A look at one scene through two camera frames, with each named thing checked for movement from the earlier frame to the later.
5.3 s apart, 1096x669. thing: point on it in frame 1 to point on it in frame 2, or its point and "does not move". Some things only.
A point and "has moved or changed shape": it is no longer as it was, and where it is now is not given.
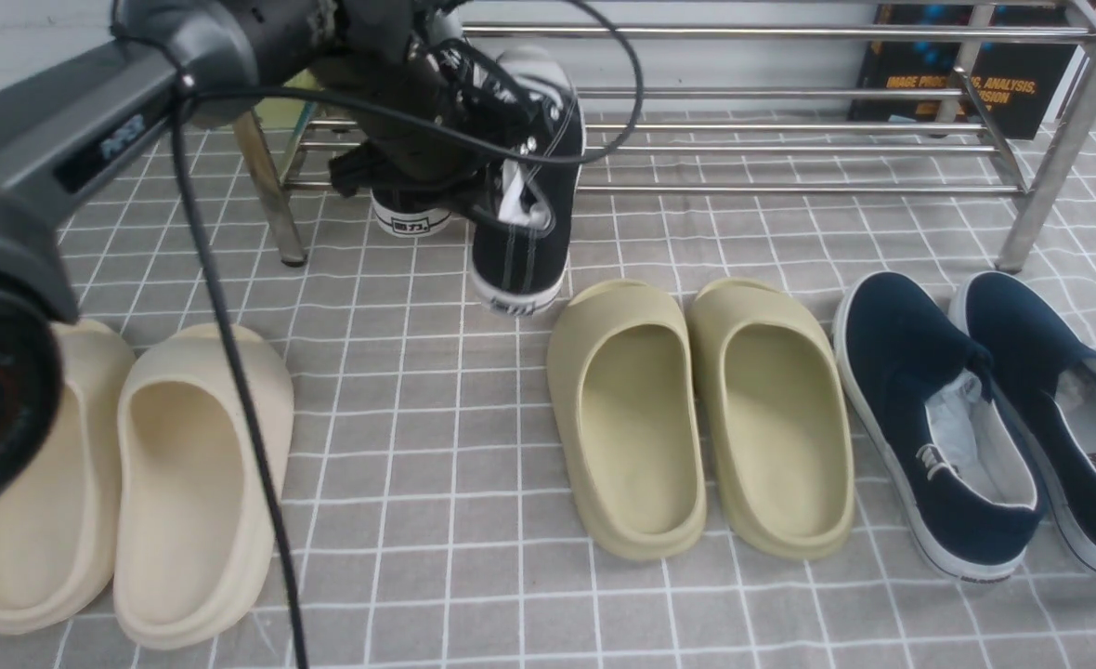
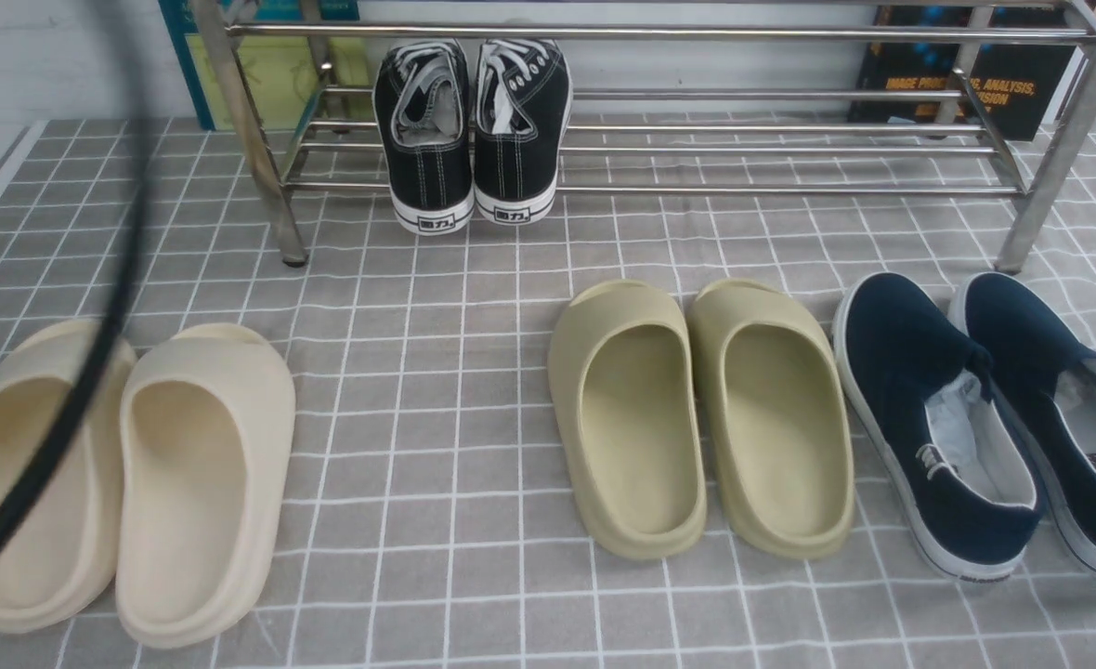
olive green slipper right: [776, 420] does not move
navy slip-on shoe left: [944, 437] does not move
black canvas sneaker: [529, 125] has moved or changed shape
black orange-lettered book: [1017, 81] does not move
